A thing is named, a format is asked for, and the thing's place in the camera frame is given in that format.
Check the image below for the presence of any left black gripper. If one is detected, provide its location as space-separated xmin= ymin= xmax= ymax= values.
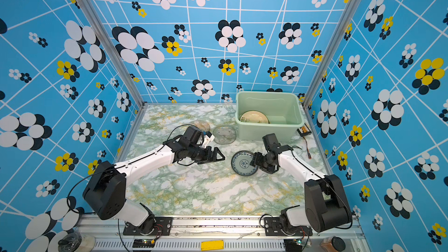
xmin=189 ymin=145 xmax=228 ymax=163

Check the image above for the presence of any blue patterned plate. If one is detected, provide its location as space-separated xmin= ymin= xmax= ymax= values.
xmin=231 ymin=150 xmax=259 ymax=177

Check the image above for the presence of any greenish clear glass plate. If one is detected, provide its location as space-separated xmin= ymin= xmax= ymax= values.
xmin=212 ymin=124 xmax=237 ymax=145

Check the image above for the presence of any beige bamboo pattern plate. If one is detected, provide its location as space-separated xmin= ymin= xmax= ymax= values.
xmin=239 ymin=110 xmax=270 ymax=124

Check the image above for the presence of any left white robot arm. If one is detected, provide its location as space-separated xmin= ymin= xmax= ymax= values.
xmin=82 ymin=125 xmax=225 ymax=235

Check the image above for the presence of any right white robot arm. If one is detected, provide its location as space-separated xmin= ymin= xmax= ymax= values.
xmin=251 ymin=134 xmax=353 ymax=235

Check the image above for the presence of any light green plastic bin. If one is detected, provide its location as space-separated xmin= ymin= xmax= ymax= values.
xmin=235 ymin=91 xmax=305 ymax=143

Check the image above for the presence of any brownish clear glass plate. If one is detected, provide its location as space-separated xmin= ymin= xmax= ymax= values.
xmin=190 ymin=120 xmax=211 ymax=133

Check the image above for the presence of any small black orange device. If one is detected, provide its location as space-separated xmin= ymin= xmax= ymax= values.
xmin=297 ymin=126 xmax=312 ymax=137

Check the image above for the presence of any brown jar black lid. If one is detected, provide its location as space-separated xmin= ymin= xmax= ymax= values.
xmin=320 ymin=236 xmax=347 ymax=252

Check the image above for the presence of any clear glass lid jar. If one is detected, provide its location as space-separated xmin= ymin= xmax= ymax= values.
xmin=58 ymin=233 xmax=96 ymax=252

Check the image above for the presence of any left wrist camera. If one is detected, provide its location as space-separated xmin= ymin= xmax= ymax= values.
xmin=201 ymin=132 xmax=215 ymax=148

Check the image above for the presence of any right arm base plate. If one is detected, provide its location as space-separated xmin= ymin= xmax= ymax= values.
xmin=259 ymin=215 xmax=313 ymax=238

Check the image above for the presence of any aluminium front rail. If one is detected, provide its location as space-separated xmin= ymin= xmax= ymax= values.
xmin=77 ymin=215 xmax=370 ymax=252

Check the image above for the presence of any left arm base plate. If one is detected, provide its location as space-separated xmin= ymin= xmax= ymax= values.
xmin=122 ymin=217 xmax=173 ymax=236

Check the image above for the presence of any yellow tag on rail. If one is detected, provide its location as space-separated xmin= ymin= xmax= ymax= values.
xmin=200 ymin=240 xmax=225 ymax=252

